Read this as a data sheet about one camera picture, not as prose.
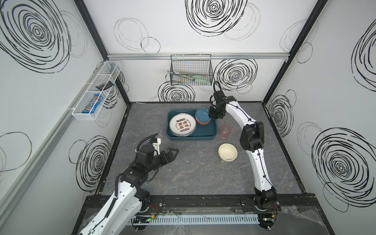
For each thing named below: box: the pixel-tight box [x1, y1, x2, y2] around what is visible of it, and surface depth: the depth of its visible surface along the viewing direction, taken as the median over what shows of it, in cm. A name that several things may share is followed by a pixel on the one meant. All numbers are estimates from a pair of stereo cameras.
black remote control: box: [95, 80, 115, 92], surface depth 81 cm
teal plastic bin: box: [166, 108, 218, 141], surface depth 102 cm
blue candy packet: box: [81, 94, 104, 114], surface depth 72 cm
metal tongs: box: [166, 70, 196, 81], surface depth 88 cm
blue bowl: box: [195, 107, 212, 125], surface depth 103 cm
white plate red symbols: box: [169, 113, 197, 137], surface depth 104 cm
